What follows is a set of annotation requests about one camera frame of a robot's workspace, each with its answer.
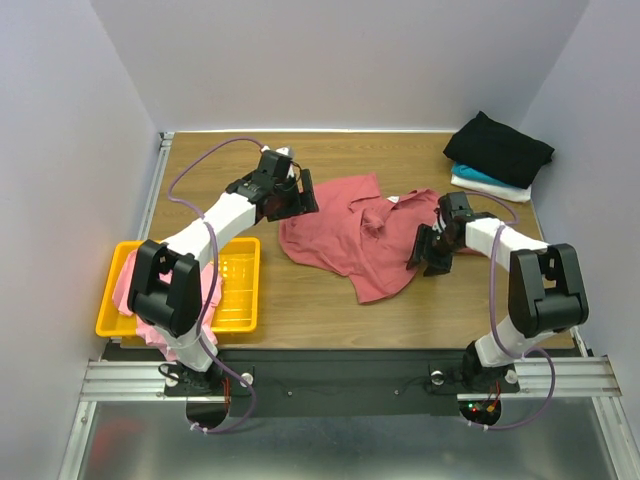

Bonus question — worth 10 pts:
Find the red t shirt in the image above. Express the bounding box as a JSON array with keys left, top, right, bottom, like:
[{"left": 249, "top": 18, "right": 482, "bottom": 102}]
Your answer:
[{"left": 279, "top": 173, "right": 440, "bottom": 304}]

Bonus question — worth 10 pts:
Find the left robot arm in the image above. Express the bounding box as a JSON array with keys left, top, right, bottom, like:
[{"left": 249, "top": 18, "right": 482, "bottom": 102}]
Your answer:
[{"left": 127, "top": 146, "right": 319, "bottom": 394}]

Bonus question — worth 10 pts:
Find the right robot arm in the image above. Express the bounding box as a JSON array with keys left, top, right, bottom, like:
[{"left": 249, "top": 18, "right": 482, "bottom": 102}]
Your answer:
[{"left": 406, "top": 191, "right": 589, "bottom": 390}]

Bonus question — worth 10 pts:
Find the teal folded t shirt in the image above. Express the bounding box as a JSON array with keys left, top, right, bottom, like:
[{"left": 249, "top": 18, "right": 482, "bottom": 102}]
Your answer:
[{"left": 451, "top": 163, "right": 504, "bottom": 186}]

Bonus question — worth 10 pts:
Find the white folded t shirt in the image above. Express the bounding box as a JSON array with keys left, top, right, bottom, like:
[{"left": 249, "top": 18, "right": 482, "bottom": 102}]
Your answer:
[{"left": 451, "top": 174, "right": 531, "bottom": 203}]

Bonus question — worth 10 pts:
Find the yellow plastic basket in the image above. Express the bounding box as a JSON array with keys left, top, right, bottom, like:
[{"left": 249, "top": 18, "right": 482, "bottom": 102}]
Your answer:
[{"left": 95, "top": 237, "right": 261, "bottom": 338}]

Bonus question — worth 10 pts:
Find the black folded t shirt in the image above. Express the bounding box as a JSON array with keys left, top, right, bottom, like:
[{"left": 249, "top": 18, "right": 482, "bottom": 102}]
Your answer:
[{"left": 443, "top": 111, "right": 555, "bottom": 189}]

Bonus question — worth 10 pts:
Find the light pink t shirt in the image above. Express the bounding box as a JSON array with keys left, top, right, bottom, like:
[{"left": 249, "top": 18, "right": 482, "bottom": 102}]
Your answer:
[{"left": 111, "top": 248, "right": 224, "bottom": 362}]

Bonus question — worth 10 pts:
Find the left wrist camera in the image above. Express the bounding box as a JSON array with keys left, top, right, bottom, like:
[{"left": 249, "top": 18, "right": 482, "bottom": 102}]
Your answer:
[{"left": 274, "top": 146, "right": 295, "bottom": 158}]

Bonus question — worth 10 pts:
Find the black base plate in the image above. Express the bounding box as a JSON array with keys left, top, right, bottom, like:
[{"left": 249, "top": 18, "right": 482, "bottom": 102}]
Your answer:
[{"left": 159, "top": 349, "right": 519, "bottom": 418}]

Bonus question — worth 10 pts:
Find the aluminium frame rail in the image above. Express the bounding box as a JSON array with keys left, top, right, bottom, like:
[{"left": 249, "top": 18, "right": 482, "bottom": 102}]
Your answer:
[{"left": 80, "top": 361, "right": 188, "bottom": 402}]

